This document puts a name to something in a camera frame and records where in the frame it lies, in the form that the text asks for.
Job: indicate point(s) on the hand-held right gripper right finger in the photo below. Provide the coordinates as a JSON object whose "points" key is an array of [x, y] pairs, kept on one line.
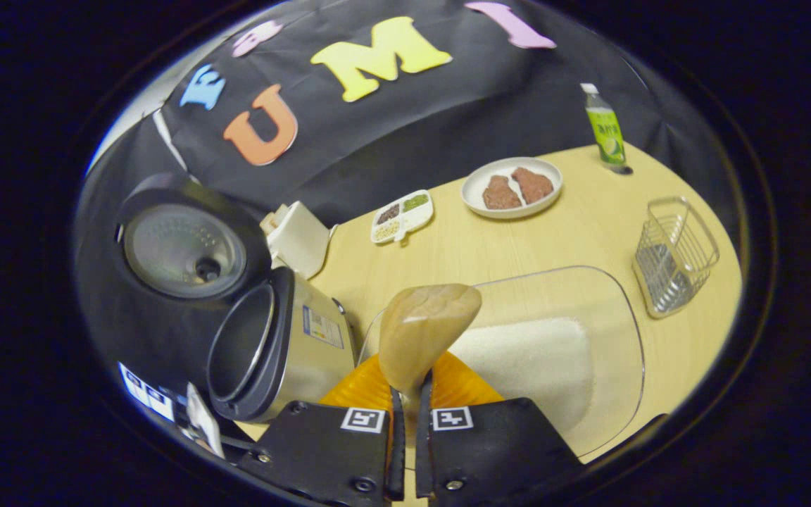
{"points": [[497, 458]]}

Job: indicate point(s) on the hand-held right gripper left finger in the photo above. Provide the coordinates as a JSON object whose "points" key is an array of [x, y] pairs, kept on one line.
{"points": [[328, 458]]}

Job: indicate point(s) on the dark grey rice cooker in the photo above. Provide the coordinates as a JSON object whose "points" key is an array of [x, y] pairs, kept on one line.
{"points": [[293, 352]]}

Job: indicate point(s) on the wooden spoon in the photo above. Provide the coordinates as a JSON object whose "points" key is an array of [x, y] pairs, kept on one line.
{"points": [[423, 331]]}

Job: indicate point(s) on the clear rice container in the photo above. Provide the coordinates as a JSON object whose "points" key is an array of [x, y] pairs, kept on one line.
{"points": [[617, 338]]}

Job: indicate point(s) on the monitor screen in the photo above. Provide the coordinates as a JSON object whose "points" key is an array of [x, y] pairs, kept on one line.
{"points": [[145, 391]]}

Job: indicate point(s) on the white toaster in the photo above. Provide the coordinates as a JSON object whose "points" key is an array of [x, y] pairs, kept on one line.
{"points": [[303, 243]]}

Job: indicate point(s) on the white divided bean dish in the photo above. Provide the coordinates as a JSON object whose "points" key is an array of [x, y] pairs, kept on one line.
{"points": [[402, 217]]}

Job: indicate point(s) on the white round plate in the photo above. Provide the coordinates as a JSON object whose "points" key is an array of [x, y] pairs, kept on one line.
{"points": [[476, 201]]}

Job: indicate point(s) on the brown meat piece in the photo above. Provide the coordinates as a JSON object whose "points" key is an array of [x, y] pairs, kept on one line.
{"points": [[532, 184], [500, 193]]}

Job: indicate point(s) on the green tea bottle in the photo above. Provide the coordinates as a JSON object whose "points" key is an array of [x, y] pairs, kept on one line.
{"points": [[606, 134]]}

